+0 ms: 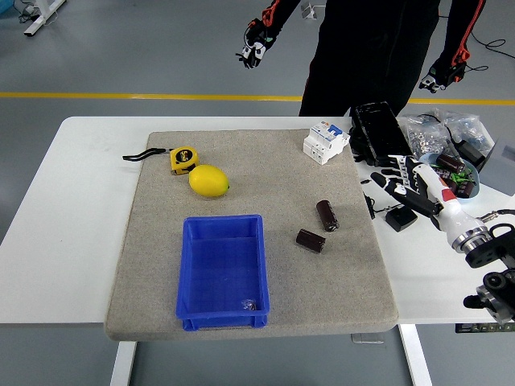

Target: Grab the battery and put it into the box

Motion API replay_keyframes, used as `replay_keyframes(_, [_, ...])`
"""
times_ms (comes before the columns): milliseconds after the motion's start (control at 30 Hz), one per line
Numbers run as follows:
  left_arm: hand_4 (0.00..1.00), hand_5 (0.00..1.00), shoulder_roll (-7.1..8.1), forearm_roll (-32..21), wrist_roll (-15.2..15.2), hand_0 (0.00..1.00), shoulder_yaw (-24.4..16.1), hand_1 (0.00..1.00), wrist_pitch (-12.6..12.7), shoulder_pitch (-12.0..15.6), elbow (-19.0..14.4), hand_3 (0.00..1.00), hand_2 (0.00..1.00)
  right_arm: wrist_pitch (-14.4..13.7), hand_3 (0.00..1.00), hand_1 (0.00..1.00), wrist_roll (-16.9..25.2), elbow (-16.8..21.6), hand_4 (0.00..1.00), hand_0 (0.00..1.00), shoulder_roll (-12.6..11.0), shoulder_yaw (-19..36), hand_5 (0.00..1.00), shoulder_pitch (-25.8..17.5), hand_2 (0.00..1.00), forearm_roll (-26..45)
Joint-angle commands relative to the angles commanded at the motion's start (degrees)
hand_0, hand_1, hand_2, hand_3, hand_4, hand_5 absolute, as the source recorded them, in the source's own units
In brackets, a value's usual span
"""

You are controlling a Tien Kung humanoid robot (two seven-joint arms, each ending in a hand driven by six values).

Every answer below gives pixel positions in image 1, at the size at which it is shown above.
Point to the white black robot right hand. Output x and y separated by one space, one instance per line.
450 213

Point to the clear bag of blue parts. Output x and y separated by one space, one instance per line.
470 126

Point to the grey-brown mat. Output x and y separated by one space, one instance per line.
281 193

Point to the white floor stand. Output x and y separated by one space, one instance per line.
309 11

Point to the yellow tape measure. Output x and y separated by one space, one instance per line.
183 158

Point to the yellow lemon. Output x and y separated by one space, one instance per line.
208 181

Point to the small clear metal part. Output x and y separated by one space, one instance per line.
248 304

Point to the white desk frame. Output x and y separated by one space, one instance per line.
40 18

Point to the person's right hand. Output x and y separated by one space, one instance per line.
255 46

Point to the black wrapped device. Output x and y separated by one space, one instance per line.
382 132

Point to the clear bag of metal nuts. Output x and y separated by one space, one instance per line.
422 136

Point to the small black power adapter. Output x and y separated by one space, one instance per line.
400 219

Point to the black charger block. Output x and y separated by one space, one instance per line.
470 150

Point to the blue plastic box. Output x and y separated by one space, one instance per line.
225 265

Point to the green plastic piece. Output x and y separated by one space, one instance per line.
462 177

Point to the white blue circuit breaker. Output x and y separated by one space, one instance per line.
324 142

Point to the person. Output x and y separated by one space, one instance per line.
362 60

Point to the white table leg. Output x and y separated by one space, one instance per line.
122 364
416 358

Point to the table height control panel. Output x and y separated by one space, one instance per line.
475 328

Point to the person's left hand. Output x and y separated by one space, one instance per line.
440 76

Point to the large dark brown battery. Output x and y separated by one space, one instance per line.
450 162

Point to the light blue bowl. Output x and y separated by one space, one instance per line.
472 195

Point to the clear bracket under table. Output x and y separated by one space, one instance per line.
367 338

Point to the light blue object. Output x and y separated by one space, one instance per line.
6 6

